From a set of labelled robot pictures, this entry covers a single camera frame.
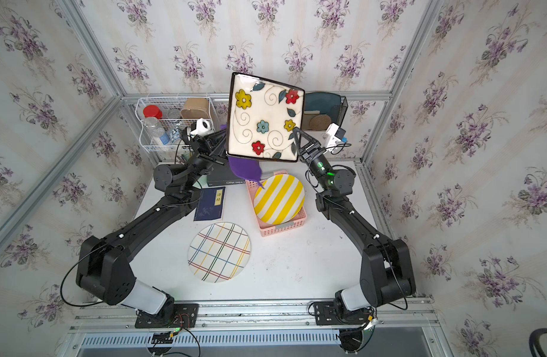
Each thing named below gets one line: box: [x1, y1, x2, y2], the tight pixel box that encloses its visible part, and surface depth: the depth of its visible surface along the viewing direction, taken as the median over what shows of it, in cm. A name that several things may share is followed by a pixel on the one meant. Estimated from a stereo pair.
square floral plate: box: [225, 72, 306, 163], surface depth 59 cm
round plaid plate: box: [187, 221, 252, 284], surface depth 90 cm
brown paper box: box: [180, 97, 210, 119], surface depth 90 cm
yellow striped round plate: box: [253, 174, 306, 226], surface depth 100 cm
